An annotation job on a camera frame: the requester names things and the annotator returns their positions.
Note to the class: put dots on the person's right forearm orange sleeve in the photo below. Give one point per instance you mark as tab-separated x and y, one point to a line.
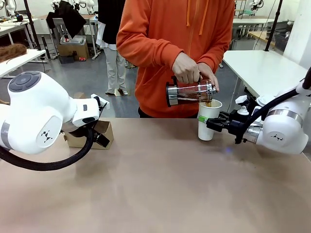
148	48

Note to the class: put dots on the black tripod pole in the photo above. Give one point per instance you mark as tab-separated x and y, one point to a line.
36	31

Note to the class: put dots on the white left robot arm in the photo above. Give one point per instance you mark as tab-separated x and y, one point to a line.
36	102

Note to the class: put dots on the brown cardboard box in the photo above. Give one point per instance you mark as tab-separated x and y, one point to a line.
73	51

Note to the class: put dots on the black stand pole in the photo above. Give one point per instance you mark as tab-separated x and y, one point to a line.
273	26

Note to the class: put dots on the white side table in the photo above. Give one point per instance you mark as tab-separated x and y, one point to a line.
22	60

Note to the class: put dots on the brown furry bundle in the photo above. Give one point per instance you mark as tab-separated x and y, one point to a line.
12	52

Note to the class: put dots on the white paper cup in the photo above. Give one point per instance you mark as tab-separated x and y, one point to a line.
205	132

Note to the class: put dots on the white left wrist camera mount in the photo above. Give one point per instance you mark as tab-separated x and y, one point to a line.
103	102

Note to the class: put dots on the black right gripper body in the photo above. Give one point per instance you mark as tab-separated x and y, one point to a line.
235	126

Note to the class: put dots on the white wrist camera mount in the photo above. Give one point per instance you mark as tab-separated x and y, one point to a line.
243	99
103	102

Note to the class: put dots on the black hanging cloth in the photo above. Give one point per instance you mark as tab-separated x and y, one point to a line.
68	17

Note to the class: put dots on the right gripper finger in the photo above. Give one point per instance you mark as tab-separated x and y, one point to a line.
224	114
215	124

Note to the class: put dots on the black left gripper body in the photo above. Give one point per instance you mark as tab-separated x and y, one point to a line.
77	129

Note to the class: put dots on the person in orange hoodie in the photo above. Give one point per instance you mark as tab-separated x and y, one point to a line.
155	97

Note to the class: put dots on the person's left forearm orange sleeve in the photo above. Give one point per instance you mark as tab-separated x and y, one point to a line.
216	57

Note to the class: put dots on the large white table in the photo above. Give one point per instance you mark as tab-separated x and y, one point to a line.
262	70

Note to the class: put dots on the small black box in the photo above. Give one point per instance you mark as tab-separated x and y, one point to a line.
66	59

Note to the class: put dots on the wooden top table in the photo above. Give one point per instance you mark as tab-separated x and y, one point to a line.
261	36

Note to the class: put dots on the grey plastic bin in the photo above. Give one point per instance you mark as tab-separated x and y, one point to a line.
73	40

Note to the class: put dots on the glass french press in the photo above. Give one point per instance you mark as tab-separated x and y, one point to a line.
184	93

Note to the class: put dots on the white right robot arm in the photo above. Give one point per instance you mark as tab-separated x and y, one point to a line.
281	131

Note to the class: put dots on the bystander in black top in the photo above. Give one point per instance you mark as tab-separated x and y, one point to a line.
114	68

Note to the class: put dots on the brown cardboard cup carrier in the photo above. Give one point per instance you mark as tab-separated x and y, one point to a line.
107	132

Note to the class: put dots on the person's left hand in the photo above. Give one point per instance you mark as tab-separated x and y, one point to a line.
210	75

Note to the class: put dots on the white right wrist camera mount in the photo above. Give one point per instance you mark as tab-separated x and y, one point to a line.
243	99

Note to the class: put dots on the person's right hand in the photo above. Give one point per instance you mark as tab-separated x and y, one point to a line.
185	70

